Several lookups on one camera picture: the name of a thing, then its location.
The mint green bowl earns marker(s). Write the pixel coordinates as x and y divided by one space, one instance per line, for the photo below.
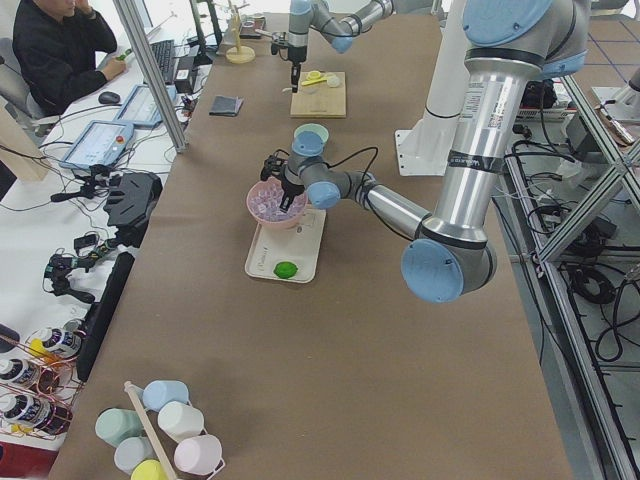
318 129

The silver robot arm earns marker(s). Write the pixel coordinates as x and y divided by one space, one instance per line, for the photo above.
509 44
339 33

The white cup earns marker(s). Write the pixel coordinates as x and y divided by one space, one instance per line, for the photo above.
180 421

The person in black sweater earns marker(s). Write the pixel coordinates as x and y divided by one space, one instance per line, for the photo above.
55 43

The black soundbar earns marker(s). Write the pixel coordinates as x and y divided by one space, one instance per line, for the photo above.
100 315

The pink cup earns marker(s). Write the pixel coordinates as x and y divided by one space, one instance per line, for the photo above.
199 455

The black computer mouse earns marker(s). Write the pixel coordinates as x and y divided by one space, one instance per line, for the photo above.
109 98

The yellow plastic knife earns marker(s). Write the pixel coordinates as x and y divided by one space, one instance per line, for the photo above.
303 83

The pink bowl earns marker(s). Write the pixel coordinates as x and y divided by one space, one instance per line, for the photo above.
283 225

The white lemon half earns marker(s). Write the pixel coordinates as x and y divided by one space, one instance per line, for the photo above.
333 81

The cream rectangular tray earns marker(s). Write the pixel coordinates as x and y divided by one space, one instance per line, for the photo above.
299 245

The bamboo cutting board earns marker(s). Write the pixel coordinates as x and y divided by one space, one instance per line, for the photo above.
320 101

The teach pendant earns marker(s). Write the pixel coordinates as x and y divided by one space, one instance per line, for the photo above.
139 109
100 143

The aluminium frame post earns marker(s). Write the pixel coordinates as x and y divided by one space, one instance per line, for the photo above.
133 26

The grey folded cloth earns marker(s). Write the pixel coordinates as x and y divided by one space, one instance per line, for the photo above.
226 106

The bottle rack with bottles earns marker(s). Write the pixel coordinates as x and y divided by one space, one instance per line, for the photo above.
39 382

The mint green cup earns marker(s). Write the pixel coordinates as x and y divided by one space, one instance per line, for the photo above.
115 425

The lower teach pendant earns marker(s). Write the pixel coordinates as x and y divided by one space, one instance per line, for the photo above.
100 143

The green lime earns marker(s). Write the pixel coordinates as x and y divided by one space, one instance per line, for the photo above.
285 270

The yellow cup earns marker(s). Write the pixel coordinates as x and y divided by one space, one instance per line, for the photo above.
149 469

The black computer keyboard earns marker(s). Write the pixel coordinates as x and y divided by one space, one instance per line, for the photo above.
163 52

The wooden mug tree stand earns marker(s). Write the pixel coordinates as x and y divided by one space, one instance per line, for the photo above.
238 53

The upper teach pendant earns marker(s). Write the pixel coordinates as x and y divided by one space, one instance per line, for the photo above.
139 109

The light blue cup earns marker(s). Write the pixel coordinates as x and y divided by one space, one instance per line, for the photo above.
158 393

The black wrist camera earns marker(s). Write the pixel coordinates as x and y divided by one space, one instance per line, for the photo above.
279 43
273 167

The grey cup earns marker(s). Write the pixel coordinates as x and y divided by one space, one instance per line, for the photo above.
131 452

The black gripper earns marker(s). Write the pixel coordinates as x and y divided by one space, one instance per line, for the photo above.
290 188
295 56

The pile of clear ice cubes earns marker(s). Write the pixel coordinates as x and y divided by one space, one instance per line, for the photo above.
263 203

